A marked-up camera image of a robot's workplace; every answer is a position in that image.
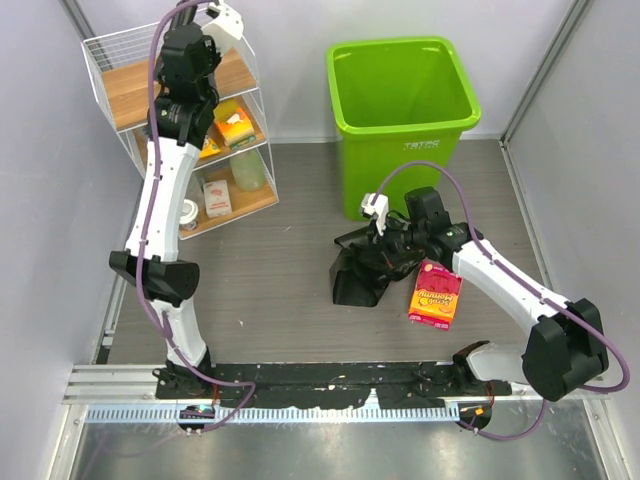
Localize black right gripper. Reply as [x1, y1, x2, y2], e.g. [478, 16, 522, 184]
[360, 212, 427, 268]

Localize black trash bag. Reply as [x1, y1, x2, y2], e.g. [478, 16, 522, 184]
[330, 227, 426, 307]

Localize green plastic trash bin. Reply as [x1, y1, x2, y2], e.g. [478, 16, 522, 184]
[326, 36, 481, 221]

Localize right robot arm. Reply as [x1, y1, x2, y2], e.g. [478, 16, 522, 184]
[361, 187, 609, 401]

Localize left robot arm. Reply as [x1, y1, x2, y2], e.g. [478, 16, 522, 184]
[109, 1, 221, 399]

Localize pink orange sponge package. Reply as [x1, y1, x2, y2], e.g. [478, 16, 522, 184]
[408, 260, 463, 331]

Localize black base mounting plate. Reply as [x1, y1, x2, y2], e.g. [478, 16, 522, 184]
[152, 362, 512, 410]

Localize translucent green bottle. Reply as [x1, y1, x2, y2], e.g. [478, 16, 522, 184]
[230, 150, 266, 192]

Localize white red small box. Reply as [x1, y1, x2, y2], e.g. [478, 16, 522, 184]
[203, 180, 232, 218]

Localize yellow orange sponge pack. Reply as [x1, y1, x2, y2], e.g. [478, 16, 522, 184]
[214, 99, 255, 149]

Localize yellow snack bag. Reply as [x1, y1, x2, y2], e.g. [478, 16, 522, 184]
[200, 135, 221, 159]

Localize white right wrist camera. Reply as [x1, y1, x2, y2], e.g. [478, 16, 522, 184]
[360, 193, 389, 236]

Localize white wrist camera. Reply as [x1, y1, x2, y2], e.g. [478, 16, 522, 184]
[360, 193, 389, 236]
[201, 0, 244, 57]

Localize white wire shelf rack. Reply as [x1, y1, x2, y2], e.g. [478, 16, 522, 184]
[82, 23, 279, 240]

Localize grey slotted cable duct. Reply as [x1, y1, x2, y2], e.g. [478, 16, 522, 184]
[85, 401, 460, 424]

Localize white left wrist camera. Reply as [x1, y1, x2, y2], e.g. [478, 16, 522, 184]
[201, 0, 244, 57]

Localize aluminium frame rail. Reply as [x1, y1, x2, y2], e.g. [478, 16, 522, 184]
[63, 365, 159, 404]

